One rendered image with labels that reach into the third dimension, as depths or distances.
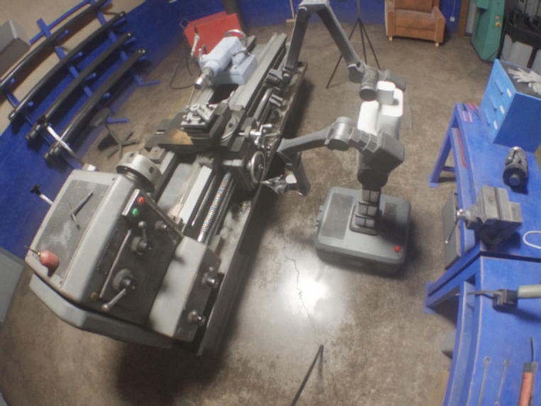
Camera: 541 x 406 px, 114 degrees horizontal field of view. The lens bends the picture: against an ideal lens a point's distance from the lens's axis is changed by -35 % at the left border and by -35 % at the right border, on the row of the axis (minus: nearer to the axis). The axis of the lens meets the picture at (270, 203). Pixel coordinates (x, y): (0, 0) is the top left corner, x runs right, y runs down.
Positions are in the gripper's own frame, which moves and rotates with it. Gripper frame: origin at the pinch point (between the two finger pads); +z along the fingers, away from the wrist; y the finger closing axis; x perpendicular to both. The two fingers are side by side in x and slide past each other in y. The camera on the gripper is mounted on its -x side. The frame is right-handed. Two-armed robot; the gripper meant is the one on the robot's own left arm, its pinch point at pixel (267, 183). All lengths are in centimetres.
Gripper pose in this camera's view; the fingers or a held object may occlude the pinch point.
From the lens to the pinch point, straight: 172.3
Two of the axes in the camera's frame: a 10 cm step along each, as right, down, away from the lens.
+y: 0.2, 9.0, 4.4
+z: -9.3, -1.4, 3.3
